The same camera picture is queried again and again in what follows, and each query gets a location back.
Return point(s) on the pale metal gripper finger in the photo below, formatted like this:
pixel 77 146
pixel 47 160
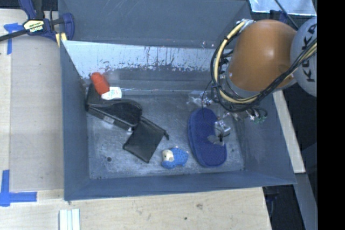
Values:
pixel 215 139
pixel 222 126

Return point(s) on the blue oval scrubber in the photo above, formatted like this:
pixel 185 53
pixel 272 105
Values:
pixel 200 140

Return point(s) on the blue toy animal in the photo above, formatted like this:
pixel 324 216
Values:
pixel 176 157

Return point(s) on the black flat pouch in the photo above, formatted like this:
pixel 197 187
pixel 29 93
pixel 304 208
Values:
pixel 144 140

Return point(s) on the white bottle with red cap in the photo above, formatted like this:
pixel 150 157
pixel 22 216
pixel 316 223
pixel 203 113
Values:
pixel 103 87

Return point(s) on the grey metal bin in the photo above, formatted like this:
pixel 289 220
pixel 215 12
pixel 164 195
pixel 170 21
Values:
pixel 161 19

